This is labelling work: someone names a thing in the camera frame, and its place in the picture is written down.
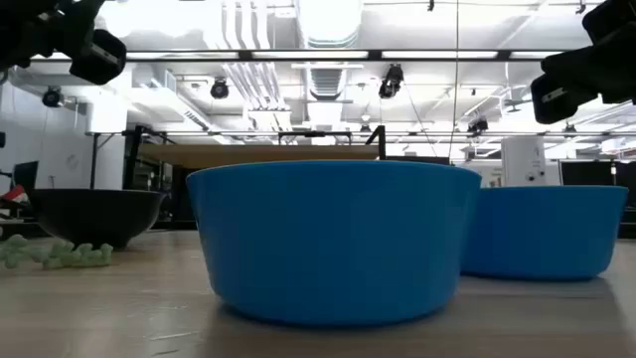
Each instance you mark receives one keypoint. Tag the blue plastic mini bowl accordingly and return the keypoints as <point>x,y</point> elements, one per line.
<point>546,233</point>
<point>333,238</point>

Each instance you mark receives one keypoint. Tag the small black ceiling spotlight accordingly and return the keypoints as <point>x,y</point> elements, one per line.
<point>570,128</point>

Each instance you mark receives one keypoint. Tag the black office chair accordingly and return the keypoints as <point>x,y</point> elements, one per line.
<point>26,174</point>

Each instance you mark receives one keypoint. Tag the red and white item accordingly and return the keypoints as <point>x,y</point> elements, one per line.
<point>15,194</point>

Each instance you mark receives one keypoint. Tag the green packing peanuts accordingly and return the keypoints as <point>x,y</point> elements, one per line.
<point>59,256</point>

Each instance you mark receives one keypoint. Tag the white round pillar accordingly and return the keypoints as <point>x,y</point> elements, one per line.
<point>522,159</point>

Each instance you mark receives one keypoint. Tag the white wall cabinet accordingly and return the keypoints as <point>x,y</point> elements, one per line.
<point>107,117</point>

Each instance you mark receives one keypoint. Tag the black metal table frame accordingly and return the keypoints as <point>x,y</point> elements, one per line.
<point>94,159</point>

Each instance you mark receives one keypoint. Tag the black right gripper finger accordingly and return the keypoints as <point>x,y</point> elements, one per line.
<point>556,102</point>

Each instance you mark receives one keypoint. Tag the black desk divider panel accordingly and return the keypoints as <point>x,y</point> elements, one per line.
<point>179,199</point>

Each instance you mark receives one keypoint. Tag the long ceiling light rail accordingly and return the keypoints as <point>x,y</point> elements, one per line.
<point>308,54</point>

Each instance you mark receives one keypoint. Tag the large black bowl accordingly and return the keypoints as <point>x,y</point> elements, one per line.
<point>94,214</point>

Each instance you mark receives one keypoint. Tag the wooden shelf with black frame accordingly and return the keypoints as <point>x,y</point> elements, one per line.
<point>248,154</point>

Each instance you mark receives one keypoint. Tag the round silver ventilation duct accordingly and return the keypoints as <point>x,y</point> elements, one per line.
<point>330,22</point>

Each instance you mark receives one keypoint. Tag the dark office partition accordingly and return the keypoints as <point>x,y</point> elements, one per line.
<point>586,174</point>

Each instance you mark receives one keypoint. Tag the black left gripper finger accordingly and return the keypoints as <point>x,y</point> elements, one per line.
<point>99,57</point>

